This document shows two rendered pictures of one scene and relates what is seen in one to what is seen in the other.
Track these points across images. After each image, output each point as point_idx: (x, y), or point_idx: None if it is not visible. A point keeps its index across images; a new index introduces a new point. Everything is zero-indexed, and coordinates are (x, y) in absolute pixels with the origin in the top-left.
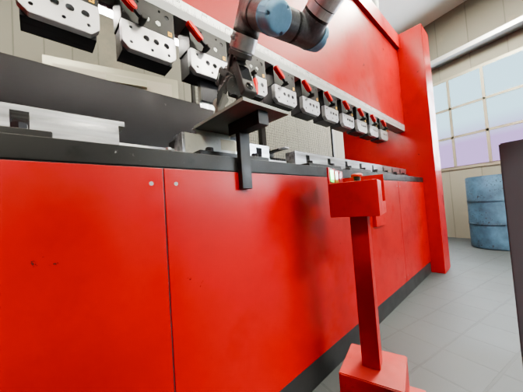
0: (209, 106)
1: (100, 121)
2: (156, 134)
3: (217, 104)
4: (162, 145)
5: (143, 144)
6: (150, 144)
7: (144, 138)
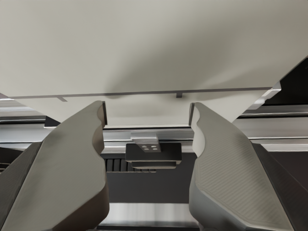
0: (160, 216)
1: None
2: (171, 196)
3: (260, 144)
4: (162, 181)
5: (188, 178)
6: (178, 180)
7: (187, 188)
